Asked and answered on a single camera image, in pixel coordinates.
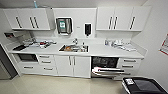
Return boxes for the chrome faucet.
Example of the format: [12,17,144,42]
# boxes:
[71,37,80,46]

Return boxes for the steel paper towel dispenser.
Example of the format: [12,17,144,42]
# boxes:
[55,16,74,36]

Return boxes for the teal bottle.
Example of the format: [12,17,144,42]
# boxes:
[32,0,39,10]

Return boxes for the grey bin black lid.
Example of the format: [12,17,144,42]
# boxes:
[120,76,168,94]

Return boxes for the small chrome sink knob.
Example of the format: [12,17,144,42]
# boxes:
[81,40,87,47]

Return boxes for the stainless steel sink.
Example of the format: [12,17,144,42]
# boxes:
[58,43,90,54]

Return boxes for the white wall cabinet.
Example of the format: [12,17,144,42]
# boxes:
[95,5,152,33]
[2,7,52,32]

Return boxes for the built-in black microwave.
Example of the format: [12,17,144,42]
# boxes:
[15,52,40,64]

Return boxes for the stack of white plates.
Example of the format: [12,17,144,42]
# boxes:
[111,38,124,48]

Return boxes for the white drawer unit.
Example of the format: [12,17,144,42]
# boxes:
[114,57,145,81]
[19,54,59,76]

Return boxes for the blue dish soap bottle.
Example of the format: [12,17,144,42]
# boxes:
[103,38,109,47]

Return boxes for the black soap dispenser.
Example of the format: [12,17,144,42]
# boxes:
[83,22,93,37]

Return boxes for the large colourful wall poster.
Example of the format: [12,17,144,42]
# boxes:
[158,32,168,56]

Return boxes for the stainless steel refrigerator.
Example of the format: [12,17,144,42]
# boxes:
[0,44,15,81]

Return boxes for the stainless steel dishwasher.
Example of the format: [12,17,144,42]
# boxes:
[90,55,125,80]

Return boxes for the white sink base cabinet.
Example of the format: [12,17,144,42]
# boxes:
[54,54,92,80]

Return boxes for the grey white dish cloth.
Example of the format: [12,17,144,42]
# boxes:
[49,41,58,46]

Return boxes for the white dish towel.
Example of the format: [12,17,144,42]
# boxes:
[119,44,138,52]

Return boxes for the white patterned plate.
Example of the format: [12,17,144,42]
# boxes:
[76,46,88,53]

